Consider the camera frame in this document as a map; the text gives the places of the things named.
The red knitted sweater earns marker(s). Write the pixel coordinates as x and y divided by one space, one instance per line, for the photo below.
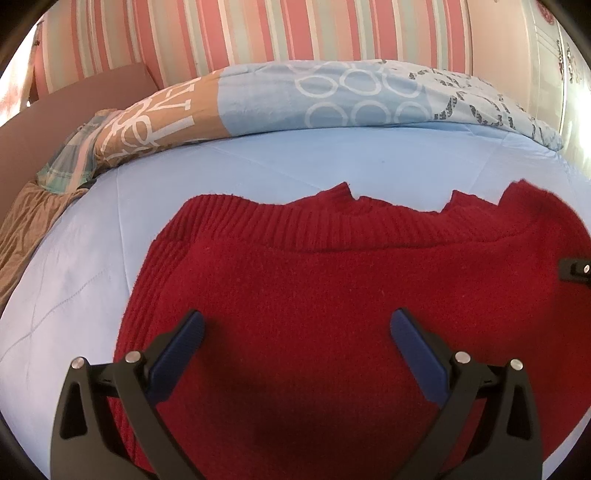
323 286

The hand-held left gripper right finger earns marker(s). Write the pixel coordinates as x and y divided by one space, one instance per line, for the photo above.
418 357

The pink-brown flat board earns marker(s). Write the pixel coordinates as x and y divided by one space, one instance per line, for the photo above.
69 106

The brown satin cloth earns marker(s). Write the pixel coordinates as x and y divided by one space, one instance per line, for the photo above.
27 230

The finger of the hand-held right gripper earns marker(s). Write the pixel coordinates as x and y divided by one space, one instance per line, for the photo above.
577 270

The patterned blue orange pillow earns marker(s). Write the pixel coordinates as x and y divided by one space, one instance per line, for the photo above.
323 97

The light blue bed blanket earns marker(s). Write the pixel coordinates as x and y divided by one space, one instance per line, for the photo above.
92 240

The white wardrobe with flower decals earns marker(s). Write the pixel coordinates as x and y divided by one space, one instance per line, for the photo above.
549 55

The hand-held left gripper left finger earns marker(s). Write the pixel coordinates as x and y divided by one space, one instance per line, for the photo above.
178 357

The plaid pastel cloth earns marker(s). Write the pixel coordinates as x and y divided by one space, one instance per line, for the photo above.
74 157

